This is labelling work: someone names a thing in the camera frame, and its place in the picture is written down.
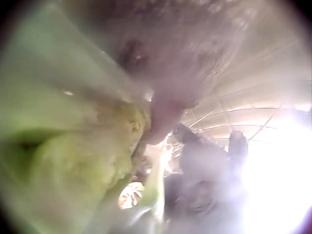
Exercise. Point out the green leafy vegetable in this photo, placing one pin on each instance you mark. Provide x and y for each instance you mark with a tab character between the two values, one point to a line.
73	156

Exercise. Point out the greenhouse roof frame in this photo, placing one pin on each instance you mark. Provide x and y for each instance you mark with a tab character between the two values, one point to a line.
243	114

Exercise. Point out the person's left fingers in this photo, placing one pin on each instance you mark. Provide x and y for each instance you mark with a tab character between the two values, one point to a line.
164	119

